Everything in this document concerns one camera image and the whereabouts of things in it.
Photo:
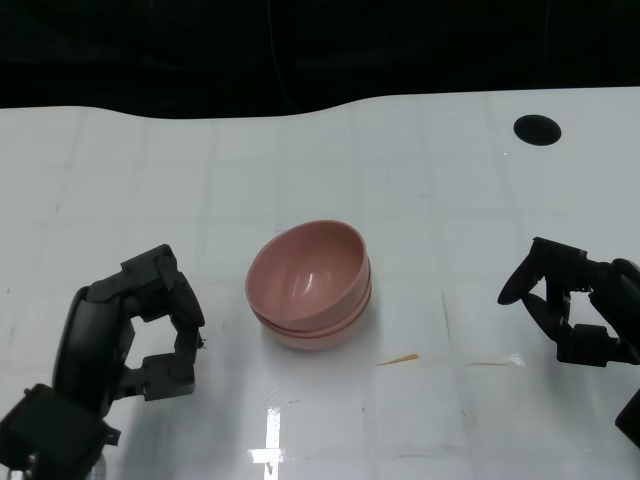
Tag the pink plastic bowl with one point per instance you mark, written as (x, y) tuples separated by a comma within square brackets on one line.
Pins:
[(345, 320), (320, 340), (310, 272)]

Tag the black backdrop cloth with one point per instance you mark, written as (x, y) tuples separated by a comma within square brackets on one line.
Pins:
[(150, 50)]

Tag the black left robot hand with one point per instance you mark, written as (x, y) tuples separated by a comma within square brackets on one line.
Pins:
[(92, 340)]

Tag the black round table grommet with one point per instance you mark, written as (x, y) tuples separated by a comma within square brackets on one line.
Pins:
[(537, 130)]

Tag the orange tape scrap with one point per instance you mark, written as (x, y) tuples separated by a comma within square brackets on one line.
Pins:
[(400, 359)]

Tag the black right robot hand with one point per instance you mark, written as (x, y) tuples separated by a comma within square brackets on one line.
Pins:
[(615, 295)]

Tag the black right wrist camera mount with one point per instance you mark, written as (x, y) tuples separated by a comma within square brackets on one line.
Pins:
[(631, 417)]

